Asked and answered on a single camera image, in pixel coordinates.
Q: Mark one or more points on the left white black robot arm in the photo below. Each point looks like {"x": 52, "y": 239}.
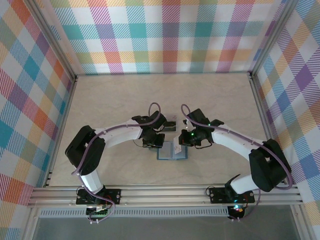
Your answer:
{"x": 85, "y": 152}

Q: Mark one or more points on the controller board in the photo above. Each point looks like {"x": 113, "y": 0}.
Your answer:
{"x": 237, "y": 210}
{"x": 97, "y": 212}

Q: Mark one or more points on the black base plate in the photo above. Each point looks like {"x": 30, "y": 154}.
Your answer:
{"x": 113, "y": 196}
{"x": 217, "y": 195}

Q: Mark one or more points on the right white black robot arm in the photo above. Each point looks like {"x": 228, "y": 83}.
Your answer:
{"x": 267, "y": 165}

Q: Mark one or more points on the aluminium side rail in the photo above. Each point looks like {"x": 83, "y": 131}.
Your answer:
{"x": 65, "y": 117}
{"x": 261, "y": 110}

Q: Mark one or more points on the long aluminium base rail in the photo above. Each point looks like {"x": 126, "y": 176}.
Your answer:
{"x": 162, "y": 195}

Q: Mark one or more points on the teal card holder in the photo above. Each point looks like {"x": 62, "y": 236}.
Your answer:
{"x": 166, "y": 153}

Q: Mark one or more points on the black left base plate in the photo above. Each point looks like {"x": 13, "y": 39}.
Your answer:
{"x": 113, "y": 196}

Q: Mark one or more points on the right controller board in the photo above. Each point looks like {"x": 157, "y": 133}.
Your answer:
{"x": 237, "y": 210}

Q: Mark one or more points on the aluminium corner post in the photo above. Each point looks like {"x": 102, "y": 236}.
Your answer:
{"x": 271, "y": 37}
{"x": 53, "y": 42}

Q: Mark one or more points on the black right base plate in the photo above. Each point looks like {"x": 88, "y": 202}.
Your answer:
{"x": 217, "y": 195}

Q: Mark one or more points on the white credit card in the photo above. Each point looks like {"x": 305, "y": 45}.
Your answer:
{"x": 177, "y": 149}

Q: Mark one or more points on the left controller board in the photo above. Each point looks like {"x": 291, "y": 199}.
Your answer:
{"x": 97, "y": 212}

